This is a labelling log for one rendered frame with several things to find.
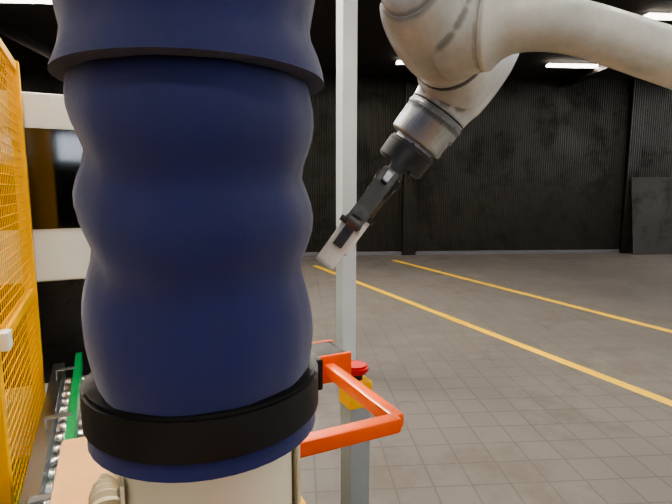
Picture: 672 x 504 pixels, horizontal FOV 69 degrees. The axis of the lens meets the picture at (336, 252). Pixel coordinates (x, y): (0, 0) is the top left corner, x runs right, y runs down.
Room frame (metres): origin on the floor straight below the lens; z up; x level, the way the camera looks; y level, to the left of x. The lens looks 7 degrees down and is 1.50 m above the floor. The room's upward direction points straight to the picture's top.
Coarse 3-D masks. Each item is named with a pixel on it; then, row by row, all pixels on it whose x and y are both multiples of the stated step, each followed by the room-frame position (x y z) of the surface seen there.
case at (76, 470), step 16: (64, 448) 0.99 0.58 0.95; (80, 448) 0.99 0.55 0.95; (64, 464) 0.92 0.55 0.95; (80, 464) 0.92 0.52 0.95; (96, 464) 0.92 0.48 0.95; (64, 480) 0.87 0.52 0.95; (80, 480) 0.87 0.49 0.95; (96, 480) 0.87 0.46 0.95; (64, 496) 0.82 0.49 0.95; (80, 496) 0.82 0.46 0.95
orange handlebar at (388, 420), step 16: (336, 368) 0.79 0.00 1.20; (336, 384) 0.77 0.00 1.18; (352, 384) 0.73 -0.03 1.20; (368, 400) 0.68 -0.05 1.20; (384, 400) 0.67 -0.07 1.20; (384, 416) 0.62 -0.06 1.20; (400, 416) 0.63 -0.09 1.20; (320, 432) 0.57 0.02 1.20; (336, 432) 0.58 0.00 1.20; (352, 432) 0.58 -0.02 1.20; (368, 432) 0.59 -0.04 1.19; (384, 432) 0.60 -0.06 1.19; (304, 448) 0.55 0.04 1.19; (320, 448) 0.56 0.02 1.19; (336, 448) 0.57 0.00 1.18
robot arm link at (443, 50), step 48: (384, 0) 0.55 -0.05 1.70; (432, 0) 0.52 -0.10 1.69; (480, 0) 0.53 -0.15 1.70; (528, 0) 0.53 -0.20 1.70; (576, 0) 0.53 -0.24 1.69; (432, 48) 0.56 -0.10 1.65; (480, 48) 0.55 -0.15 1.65; (528, 48) 0.55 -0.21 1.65; (576, 48) 0.53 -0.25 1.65; (624, 48) 0.52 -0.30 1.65
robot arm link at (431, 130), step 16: (416, 96) 0.72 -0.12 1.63; (416, 112) 0.71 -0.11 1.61; (432, 112) 0.70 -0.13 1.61; (400, 128) 0.72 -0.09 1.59; (416, 128) 0.70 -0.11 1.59; (432, 128) 0.70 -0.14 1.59; (448, 128) 0.70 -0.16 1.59; (416, 144) 0.72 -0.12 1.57; (432, 144) 0.71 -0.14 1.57; (448, 144) 0.72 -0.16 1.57
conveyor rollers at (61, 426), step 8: (64, 384) 2.29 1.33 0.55; (64, 392) 2.20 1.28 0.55; (64, 400) 2.12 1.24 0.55; (64, 408) 2.04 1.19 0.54; (80, 408) 2.06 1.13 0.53; (80, 416) 1.98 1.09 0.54; (64, 424) 1.89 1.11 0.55; (80, 424) 1.90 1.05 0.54; (64, 432) 1.82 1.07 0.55; (80, 432) 1.83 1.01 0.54; (56, 440) 1.78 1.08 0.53; (56, 448) 1.71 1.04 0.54; (56, 456) 1.64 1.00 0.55; (56, 464) 1.63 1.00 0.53; (48, 488) 1.47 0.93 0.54
